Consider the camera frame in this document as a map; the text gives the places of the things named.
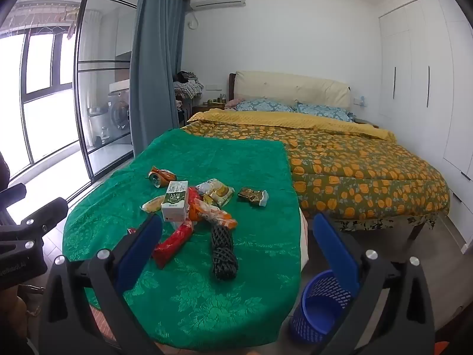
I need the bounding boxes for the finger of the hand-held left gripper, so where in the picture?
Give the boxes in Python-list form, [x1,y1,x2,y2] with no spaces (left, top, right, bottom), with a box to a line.
[0,184,27,204]
[7,197,69,232]

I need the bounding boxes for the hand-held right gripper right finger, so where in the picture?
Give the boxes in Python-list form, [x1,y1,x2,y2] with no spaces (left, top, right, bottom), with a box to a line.
[310,212,437,355]

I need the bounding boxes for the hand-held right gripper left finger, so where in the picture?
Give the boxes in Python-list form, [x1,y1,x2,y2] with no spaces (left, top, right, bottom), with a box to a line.
[39,214,164,355]

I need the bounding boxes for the red snack packet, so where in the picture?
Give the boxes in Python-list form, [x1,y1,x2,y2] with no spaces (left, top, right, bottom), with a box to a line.
[152,187,202,270]

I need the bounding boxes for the white milk carton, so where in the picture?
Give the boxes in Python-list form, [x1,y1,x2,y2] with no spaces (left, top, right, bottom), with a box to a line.
[161,180,190,222]

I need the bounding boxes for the blue plastic basket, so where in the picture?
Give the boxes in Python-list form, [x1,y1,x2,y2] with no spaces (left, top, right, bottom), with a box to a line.
[289,270,355,344]

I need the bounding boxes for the crushed drink can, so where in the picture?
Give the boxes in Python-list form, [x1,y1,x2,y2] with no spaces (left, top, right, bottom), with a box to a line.
[148,167,177,188]

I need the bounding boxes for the orange and white plastic bag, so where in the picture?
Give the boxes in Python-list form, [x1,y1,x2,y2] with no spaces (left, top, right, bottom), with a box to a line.
[188,198,238,230]

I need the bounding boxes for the black foam net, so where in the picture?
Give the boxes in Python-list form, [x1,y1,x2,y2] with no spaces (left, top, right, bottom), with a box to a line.
[210,222,239,281]

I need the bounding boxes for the brown and gold snack packet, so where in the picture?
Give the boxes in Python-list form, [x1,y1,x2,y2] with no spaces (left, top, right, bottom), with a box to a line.
[237,187,269,207]

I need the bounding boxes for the orange striped cloth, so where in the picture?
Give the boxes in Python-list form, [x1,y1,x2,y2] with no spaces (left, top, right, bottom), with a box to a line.
[89,211,310,344]

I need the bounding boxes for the black and white bed skirt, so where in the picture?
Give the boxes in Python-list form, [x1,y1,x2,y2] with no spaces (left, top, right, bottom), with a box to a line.
[334,212,438,232]

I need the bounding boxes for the window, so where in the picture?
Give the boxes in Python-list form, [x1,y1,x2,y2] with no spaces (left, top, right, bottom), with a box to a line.
[0,30,78,178]

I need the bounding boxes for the green patterned cloth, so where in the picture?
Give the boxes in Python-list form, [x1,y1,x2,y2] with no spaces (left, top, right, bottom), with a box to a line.
[63,129,309,348]

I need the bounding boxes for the washing machine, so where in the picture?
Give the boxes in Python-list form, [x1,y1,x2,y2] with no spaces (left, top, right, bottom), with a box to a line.
[109,81,131,130]

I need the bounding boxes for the black framed glass sliding door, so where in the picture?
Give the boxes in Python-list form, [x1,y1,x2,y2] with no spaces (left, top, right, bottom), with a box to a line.
[74,0,141,182]

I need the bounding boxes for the blue patterned pillow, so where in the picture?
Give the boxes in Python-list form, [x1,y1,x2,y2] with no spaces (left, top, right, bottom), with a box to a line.
[296,103,353,122]
[236,98,296,113]

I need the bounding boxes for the wooden nightstand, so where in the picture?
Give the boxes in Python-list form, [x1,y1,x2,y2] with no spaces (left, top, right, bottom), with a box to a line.
[192,101,226,115]

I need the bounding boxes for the cream and blue pillows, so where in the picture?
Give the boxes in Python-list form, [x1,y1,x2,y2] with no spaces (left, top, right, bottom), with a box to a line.
[234,70,351,109]

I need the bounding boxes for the pile of clothes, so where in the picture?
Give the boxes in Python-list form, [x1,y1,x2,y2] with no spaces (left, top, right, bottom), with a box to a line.
[173,70,205,100]

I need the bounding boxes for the grey blue curtain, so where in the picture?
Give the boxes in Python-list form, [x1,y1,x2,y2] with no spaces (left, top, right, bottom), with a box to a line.
[129,0,189,156]

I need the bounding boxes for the white wardrobe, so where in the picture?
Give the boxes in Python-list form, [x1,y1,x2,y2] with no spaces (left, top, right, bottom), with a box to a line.
[379,0,473,230]

